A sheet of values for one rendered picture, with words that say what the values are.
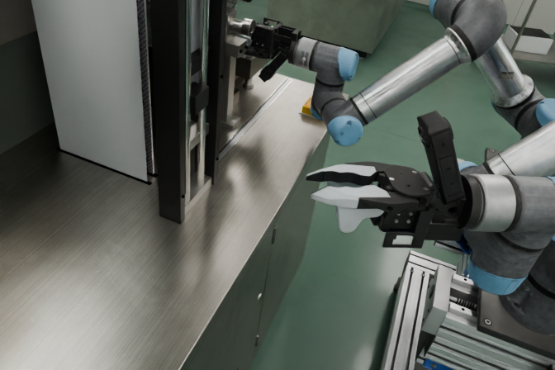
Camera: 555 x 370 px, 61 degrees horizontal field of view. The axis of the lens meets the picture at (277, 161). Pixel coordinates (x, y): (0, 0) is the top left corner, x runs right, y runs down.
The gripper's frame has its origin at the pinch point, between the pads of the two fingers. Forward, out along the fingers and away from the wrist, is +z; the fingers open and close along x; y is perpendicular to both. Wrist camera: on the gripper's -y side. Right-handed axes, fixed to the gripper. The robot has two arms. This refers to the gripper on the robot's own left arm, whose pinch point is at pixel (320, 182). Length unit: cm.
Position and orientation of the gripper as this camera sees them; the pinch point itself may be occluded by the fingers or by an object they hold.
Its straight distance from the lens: 58.0
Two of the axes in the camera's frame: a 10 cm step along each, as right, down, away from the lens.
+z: -9.9, -0.5, -1.3
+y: -1.0, 8.7, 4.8
